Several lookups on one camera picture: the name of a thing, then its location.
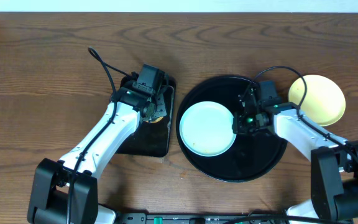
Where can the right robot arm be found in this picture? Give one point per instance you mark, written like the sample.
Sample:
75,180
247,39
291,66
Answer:
334,160

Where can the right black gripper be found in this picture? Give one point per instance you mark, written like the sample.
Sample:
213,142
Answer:
238,126

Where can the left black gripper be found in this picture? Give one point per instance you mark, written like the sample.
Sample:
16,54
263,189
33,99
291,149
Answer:
154,100

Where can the orange green scrub sponge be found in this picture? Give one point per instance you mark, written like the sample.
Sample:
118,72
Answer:
154,120

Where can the black round serving tray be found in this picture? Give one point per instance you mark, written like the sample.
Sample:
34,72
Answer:
250,157

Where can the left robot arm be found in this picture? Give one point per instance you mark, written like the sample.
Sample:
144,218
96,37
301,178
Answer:
66,191

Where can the light blue plate front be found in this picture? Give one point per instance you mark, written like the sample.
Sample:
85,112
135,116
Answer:
206,129

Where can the black rectangular water tray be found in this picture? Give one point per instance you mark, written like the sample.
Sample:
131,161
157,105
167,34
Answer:
152,139

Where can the yellow plate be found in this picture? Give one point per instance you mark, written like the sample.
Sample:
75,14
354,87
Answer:
324,102

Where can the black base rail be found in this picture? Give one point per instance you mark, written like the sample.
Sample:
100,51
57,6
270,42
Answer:
253,218

